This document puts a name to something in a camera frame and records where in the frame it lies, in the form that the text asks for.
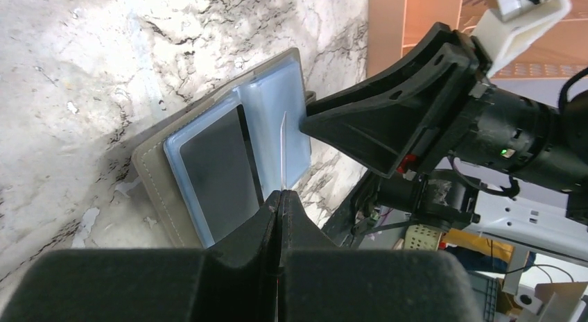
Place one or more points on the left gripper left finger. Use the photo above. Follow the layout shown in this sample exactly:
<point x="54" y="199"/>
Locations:
<point x="234" y="280"/>

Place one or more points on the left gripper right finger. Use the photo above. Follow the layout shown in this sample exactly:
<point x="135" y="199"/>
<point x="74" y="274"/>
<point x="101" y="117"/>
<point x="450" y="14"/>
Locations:
<point x="320" y="281"/>

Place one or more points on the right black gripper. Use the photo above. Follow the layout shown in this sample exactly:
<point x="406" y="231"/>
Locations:
<point x="517" y="175"/>

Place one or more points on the taupe leather card holder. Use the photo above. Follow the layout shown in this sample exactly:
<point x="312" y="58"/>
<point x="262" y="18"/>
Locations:
<point x="273" y="98"/>

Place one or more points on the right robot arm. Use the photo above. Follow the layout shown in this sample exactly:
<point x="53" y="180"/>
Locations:
<point x="350" y="223"/>

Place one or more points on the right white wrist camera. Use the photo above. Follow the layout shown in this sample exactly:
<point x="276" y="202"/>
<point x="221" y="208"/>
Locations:
<point x="509" y="27"/>

